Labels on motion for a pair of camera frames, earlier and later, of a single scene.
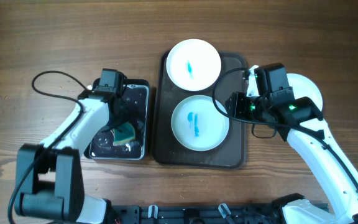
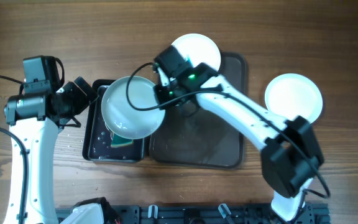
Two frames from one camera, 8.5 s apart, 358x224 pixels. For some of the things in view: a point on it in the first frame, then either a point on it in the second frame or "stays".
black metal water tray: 102,145 stays
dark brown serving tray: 230,154 stays
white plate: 197,124 → 123,119
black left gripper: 127,113 → 82,99
